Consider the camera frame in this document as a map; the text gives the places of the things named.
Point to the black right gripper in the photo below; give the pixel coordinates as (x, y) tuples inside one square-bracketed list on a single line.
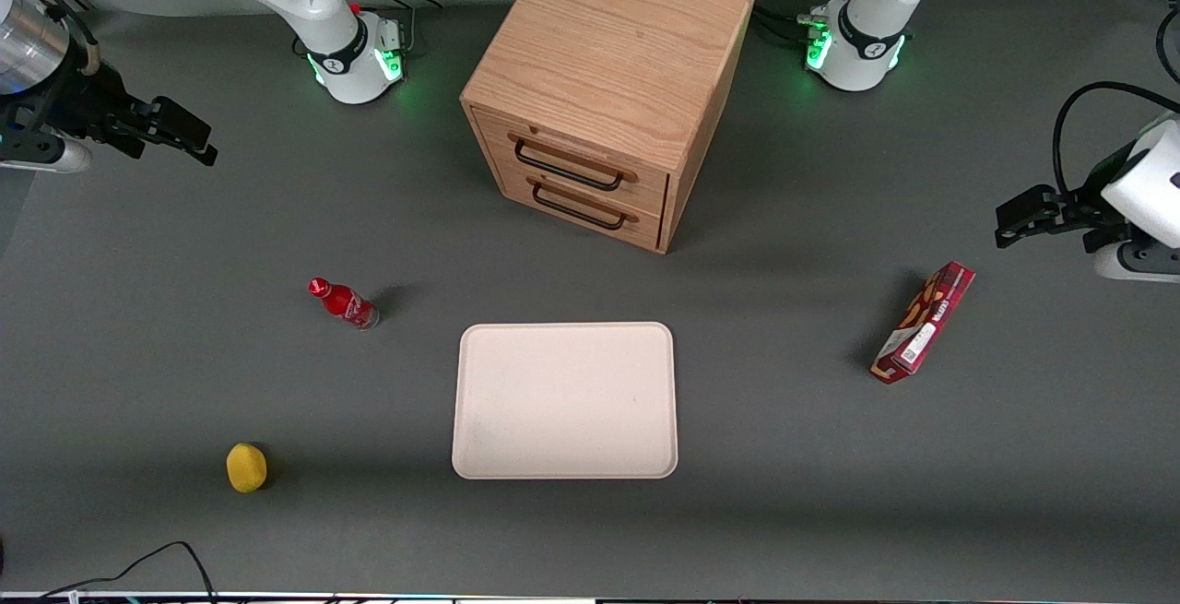
[(85, 99)]

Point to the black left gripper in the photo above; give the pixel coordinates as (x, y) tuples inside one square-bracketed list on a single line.
[(1080, 208)]

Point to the wooden drawer cabinet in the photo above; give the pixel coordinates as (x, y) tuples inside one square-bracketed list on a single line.
[(608, 41)]

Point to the red snack box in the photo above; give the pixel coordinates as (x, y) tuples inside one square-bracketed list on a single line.
[(925, 323)]

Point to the red soda bottle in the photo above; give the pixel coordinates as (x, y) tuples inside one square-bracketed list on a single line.
[(343, 302)]

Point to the yellow lemon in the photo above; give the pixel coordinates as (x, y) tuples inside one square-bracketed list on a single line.
[(246, 467)]

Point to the beige plastic tray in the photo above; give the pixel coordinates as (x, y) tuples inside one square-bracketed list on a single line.
[(564, 401)]

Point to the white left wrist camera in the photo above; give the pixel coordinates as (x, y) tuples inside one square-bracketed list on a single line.
[(1138, 263)]

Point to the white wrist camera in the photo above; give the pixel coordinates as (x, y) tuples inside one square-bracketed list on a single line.
[(55, 157), (1138, 263)]

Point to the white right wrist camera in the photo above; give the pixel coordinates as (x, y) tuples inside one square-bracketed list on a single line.
[(55, 157)]

